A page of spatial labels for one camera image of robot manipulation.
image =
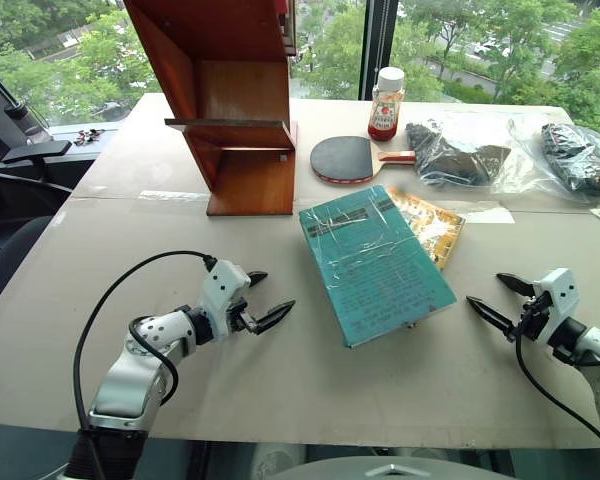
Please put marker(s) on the wooden shelf stand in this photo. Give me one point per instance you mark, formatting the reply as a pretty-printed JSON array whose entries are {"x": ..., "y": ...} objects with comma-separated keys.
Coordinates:
[{"x": 240, "y": 90}]

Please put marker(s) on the black window frame post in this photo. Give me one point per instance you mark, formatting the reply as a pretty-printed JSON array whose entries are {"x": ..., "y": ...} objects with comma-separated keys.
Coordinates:
[{"x": 377, "y": 45}]

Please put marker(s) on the teal plastic-wrapped book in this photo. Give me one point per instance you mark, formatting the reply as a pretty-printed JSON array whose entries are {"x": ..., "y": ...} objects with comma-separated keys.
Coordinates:
[{"x": 375, "y": 265}]

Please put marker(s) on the black office chair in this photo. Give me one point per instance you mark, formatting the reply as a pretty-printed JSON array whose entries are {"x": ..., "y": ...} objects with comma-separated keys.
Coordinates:
[{"x": 35, "y": 150}]

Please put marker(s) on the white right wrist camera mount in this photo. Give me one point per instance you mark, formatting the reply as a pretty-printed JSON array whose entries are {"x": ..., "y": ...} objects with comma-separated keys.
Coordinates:
[{"x": 560, "y": 295}]

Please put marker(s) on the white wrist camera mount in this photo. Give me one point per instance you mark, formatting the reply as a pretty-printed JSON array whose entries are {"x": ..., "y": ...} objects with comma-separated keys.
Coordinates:
[
  {"x": 221, "y": 290},
  {"x": 560, "y": 295}
]

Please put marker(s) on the red sauce bottle white cap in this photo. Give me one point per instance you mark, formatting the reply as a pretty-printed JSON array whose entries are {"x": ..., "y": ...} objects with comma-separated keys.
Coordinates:
[{"x": 384, "y": 112}]

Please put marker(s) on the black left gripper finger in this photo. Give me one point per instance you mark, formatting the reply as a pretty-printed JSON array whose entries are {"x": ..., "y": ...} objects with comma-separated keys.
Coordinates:
[
  {"x": 257, "y": 277},
  {"x": 275, "y": 315}
]

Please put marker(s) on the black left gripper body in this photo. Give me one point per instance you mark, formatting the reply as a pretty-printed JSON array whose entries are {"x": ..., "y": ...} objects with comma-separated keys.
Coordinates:
[{"x": 242, "y": 316}]

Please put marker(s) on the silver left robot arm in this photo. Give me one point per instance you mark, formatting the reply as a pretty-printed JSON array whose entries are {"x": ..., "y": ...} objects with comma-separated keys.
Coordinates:
[{"x": 130, "y": 375}]

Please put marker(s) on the grey rounded robot shape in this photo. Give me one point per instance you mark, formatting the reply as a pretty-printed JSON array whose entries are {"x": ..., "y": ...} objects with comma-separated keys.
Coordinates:
[{"x": 380, "y": 470}]

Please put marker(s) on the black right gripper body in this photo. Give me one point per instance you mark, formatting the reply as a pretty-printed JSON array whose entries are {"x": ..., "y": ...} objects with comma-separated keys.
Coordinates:
[{"x": 535, "y": 320}]

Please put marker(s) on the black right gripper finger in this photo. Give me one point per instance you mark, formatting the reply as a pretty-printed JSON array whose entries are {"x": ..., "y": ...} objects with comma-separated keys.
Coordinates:
[
  {"x": 517, "y": 286},
  {"x": 492, "y": 315}
]

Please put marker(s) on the clear bag with black contents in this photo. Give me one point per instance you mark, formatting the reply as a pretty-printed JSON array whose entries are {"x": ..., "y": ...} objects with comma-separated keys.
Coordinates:
[{"x": 575, "y": 157}]

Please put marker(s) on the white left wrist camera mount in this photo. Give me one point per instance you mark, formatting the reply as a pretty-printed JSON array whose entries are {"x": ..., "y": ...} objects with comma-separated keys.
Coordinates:
[{"x": 221, "y": 290}]

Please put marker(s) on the black table tennis paddle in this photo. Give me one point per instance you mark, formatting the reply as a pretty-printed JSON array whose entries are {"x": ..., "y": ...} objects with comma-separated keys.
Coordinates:
[{"x": 342, "y": 157}]

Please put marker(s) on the small dark clips pile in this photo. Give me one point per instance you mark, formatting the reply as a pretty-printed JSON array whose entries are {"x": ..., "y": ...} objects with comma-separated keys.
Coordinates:
[{"x": 87, "y": 135}]

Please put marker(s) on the clear bag with brown contents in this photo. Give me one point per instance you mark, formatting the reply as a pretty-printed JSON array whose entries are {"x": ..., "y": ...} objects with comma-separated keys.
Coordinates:
[{"x": 455, "y": 155}]

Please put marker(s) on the black cylindrical tumbler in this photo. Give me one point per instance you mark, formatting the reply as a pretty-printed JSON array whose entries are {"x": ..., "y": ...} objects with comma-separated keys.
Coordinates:
[{"x": 25, "y": 120}]

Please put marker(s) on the yellow illustrated book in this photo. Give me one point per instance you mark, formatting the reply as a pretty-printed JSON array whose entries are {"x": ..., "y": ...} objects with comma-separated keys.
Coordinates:
[{"x": 437, "y": 225}]

